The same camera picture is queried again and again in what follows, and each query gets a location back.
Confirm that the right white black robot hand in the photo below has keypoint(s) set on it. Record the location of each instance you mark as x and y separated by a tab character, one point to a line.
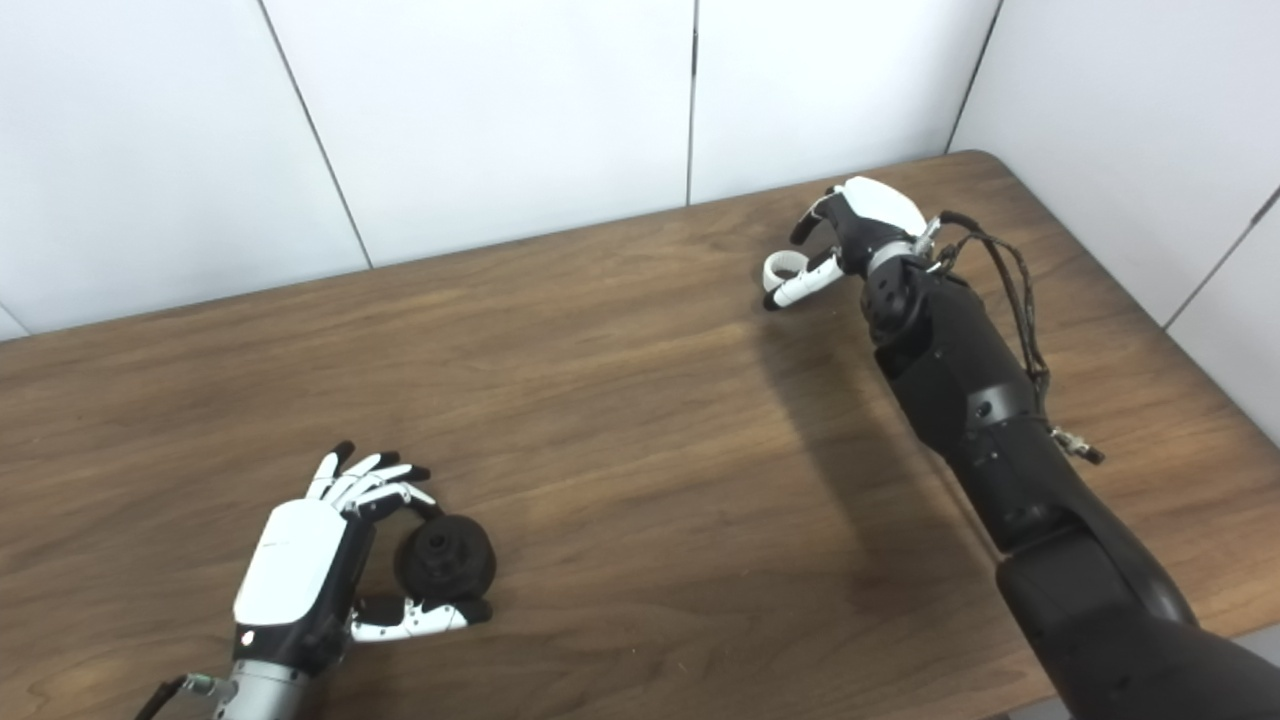
870	215

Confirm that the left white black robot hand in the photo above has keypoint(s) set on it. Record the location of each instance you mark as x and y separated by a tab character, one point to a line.
295	565

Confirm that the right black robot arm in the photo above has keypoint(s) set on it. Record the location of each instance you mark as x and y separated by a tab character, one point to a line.
1000	430

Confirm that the round black part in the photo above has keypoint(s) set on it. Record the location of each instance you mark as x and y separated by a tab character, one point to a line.
445	560

